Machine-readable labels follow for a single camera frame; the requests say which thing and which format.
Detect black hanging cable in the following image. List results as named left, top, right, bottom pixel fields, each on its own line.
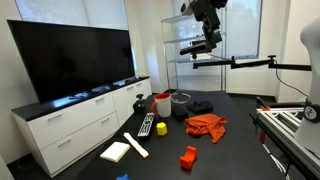
left=274, top=67, right=310, bottom=98

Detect large black television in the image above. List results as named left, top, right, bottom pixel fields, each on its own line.
left=6, top=19, right=136, bottom=105

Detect white sticky note pad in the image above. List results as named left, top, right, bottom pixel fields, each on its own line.
left=99, top=141, right=131, bottom=163

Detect white mug with red inside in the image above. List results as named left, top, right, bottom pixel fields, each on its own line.
left=150, top=92, right=173, bottom=118

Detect white cabinet with black top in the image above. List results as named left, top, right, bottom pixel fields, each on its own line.
left=10, top=75, right=153, bottom=179

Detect black rectangular case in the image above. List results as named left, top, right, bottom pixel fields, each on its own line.
left=171, top=104, right=190, bottom=122

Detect metal wire shelf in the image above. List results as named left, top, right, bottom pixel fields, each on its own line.
left=160, top=0, right=228, bottom=93

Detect black ball head mount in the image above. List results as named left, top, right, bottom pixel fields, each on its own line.
left=132, top=93, right=147, bottom=115

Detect window with white blind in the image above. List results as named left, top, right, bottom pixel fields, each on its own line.
left=14, top=0, right=130, bottom=31

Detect black camera on boom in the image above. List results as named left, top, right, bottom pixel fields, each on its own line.
left=179, top=42, right=209, bottom=57

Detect yellow block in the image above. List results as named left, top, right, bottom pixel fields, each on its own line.
left=156, top=121, right=168, bottom=137

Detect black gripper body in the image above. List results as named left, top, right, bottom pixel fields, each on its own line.
left=191, top=0, right=230, bottom=23

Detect orange cloth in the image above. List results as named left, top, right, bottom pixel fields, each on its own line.
left=183, top=113, right=228, bottom=145

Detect bare glass window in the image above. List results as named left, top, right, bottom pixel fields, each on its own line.
left=173, top=0, right=264, bottom=60

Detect flat black pouch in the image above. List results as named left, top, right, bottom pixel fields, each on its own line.
left=186, top=100, right=215, bottom=114

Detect clear safety glasses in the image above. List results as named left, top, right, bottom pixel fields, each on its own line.
left=170, top=91, right=192, bottom=105

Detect black remote control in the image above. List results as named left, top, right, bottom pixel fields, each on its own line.
left=137, top=112, right=156, bottom=138

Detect aluminium extrusion frame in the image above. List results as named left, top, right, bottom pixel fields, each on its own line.
left=249, top=105, right=320, bottom=180

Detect orange plastic bracket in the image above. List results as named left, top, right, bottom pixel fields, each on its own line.
left=179, top=145, right=198, bottom=171

